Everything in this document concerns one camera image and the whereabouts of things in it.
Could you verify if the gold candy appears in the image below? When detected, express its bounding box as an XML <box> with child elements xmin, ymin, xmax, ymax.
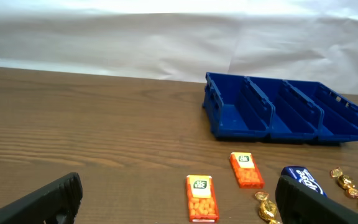
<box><xmin>330</xmin><ymin>167</ymin><xmax>358</xmax><ymax>199</ymax></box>
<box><xmin>254</xmin><ymin>190</ymin><xmax>283</xmax><ymax>224</ymax></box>

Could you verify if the blue candy pack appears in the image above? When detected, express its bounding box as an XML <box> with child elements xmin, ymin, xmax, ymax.
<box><xmin>280</xmin><ymin>166</ymin><xmax>328</xmax><ymax>197</ymax></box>

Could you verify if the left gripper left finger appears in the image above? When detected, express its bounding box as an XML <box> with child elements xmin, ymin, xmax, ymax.
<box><xmin>0</xmin><ymin>172</ymin><xmax>84</xmax><ymax>224</ymax></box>

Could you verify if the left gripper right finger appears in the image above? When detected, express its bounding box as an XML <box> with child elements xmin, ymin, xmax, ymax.
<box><xmin>274</xmin><ymin>174</ymin><xmax>358</xmax><ymax>224</ymax></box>

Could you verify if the orange candy box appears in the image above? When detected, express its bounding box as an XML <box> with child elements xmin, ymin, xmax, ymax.
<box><xmin>229</xmin><ymin>151</ymin><xmax>265</xmax><ymax>190</ymax></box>
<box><xmin>185</xmin><ymin>174</ymin><xmax>220</xmax><ymax>223</ymax></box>

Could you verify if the blue tray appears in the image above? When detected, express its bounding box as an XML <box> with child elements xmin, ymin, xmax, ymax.
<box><xmin>201</xmin><ymin>72</ymin><xmax>358</xmax><ymax>144</ymax></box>

